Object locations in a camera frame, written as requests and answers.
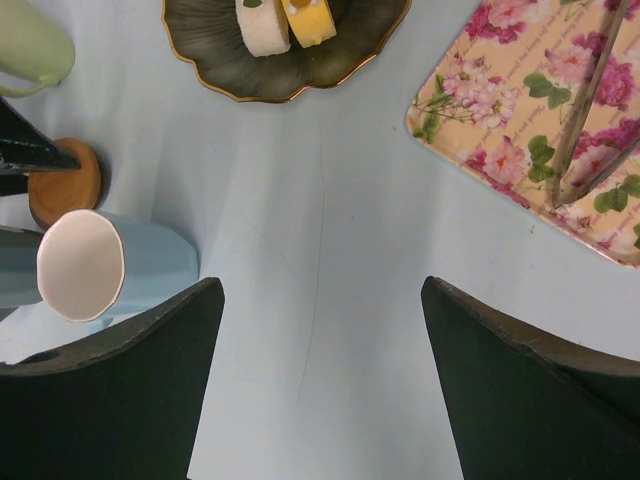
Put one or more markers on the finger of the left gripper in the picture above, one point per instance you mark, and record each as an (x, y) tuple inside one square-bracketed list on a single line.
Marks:
[(24, 150)]

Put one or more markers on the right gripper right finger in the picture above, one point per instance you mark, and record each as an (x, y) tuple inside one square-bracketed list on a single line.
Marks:
[(524, 403)]

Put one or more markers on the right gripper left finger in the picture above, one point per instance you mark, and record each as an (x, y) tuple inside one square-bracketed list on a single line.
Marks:
[(123, 403)]

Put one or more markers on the wooden coaster stack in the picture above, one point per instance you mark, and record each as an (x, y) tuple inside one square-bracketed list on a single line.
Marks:
[(53, 194)]

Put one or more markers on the green mug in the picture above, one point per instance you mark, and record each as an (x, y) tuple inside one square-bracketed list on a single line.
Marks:
[(34, 47)]

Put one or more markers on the white cup pastry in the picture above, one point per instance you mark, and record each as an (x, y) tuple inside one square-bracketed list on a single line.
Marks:
[(264, 27)]

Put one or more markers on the yellow roll cake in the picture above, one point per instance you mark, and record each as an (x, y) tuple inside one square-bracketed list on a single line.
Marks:
[(310, 20)]

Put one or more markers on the blue mug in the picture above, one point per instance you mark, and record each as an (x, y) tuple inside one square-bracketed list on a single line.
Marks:
[(90, 265)]

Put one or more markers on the floral rectangular tray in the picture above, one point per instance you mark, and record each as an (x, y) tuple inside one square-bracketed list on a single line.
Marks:
[(503, 97)]

